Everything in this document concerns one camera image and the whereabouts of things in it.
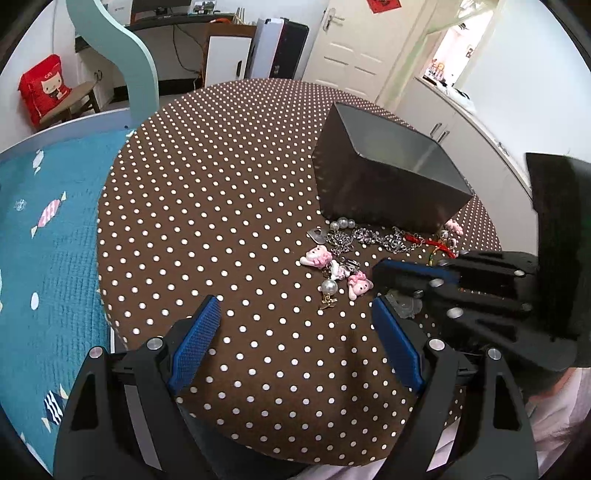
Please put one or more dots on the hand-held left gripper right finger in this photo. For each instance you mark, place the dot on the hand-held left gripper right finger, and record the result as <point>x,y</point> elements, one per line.
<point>397,341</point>

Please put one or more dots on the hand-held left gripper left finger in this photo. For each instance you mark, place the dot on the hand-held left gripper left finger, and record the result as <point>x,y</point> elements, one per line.
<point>198,341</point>

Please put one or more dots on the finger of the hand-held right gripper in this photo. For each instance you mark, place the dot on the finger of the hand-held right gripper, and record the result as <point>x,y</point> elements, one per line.
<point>489,263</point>
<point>415,270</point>

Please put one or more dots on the clear crystal ornament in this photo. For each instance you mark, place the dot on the clear crystal ornament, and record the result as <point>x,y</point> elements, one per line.
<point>406,305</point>

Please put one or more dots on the small pink bunny charm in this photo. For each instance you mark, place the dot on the small pink bunny charm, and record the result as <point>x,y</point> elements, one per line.
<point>455,226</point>

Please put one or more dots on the pearl bead cluster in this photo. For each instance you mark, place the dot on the pearl bead cluster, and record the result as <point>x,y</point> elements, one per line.
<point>341,225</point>

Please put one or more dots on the pearl earring with gold bow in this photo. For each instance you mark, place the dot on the pearl earring with gold bow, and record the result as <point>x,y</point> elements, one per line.
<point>328,286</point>

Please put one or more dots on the grey metal box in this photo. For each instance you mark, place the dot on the grey metal box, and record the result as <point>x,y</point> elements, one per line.
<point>369,194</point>

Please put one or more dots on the silver padlock charm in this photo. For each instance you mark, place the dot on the silver padlock charm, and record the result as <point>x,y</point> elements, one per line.
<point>316,235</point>

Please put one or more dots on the person's right forearm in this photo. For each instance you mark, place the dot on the person's right forearm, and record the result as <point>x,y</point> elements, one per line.
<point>568,410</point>

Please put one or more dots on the white counter cabinet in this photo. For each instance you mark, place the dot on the white counter cabinet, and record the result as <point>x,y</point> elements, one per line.
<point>475,157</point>

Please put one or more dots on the brown polka dot tablecloth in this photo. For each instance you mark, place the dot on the brown polka dot tablecloth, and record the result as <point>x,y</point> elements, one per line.
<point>231,207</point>

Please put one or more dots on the blue patterned blanket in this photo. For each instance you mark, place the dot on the blue patterned blanket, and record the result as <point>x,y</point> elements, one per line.
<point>55,277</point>

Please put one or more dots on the white cloth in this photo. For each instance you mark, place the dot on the white cloth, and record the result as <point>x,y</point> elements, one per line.
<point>466,100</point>

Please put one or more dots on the row of small figurines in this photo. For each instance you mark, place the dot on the row of small figurines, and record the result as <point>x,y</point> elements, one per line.
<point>441,73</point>

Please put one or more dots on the white door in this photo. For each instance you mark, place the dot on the white door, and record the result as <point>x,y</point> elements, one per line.
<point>364,46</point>

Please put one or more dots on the black computer tower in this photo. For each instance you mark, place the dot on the black computer tower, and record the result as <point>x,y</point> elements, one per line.
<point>291,46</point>

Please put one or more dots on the red door decoration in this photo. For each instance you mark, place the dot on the red door decoration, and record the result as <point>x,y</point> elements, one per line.
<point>383,4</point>

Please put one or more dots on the white computer tower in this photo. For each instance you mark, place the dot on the white computer tower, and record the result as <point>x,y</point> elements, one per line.
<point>263,46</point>

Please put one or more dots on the wooden chair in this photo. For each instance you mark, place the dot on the wooden chair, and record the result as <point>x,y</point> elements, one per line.
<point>78,92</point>

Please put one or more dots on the white small cabinet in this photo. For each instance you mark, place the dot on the white small cabinet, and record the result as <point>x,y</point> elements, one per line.
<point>226,55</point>

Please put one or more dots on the black desk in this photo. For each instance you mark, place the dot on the black desk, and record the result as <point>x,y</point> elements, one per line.
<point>152,22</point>

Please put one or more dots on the teal and white bed frame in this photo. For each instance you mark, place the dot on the teal and white bed frame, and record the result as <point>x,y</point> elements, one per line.
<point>138,78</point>

